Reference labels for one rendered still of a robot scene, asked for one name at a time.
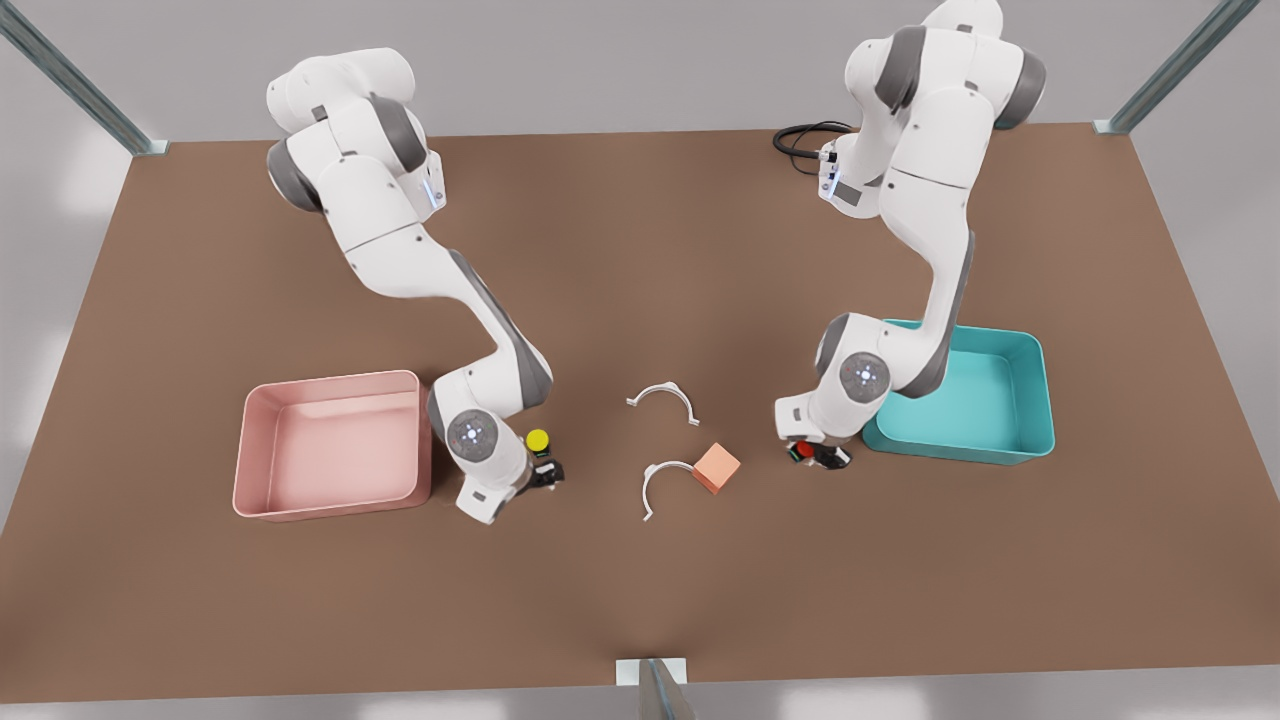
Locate blue storage box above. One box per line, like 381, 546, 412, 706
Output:
862, 319, 1057, 467

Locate pink storage box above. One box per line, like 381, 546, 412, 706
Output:
232, 370, 434, 523

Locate orange cube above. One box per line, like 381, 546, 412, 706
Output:
692, 443, 742, 495

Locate white curved clip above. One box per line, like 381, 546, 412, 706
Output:
627, 382, 701, 428
641, 461, 696, 522

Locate silver frame post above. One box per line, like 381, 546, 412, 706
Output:
616, 657, 695, 720
0, 8, 169, 157
1093, 0, 1263, 136

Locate black cable loop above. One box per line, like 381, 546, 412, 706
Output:
772, 121, 854, 178

